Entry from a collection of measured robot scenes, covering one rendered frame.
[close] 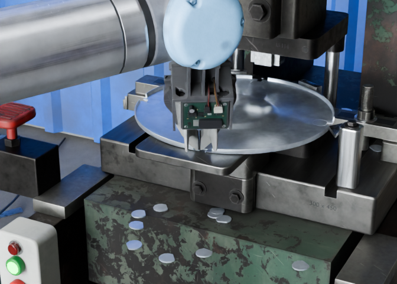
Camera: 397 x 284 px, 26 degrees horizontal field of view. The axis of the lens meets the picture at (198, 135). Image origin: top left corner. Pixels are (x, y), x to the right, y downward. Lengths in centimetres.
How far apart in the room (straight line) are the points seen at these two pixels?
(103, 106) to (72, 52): 226
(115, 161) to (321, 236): 36
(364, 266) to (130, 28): 57
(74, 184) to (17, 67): 70
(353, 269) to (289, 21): 35
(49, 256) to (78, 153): 174
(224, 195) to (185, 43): 56
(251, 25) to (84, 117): 188
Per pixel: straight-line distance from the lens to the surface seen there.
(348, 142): 119
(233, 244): 121
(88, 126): 305
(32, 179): 133
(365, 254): 119
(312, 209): 124
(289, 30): 123
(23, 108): 135
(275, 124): 122
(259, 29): 121
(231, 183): 124
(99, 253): 134
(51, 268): 130
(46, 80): 69
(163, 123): 121
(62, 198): 132
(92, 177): 138
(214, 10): 72
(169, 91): 106
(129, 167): 136
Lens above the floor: 126
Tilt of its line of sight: 24 degrees down
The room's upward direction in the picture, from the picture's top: straight up
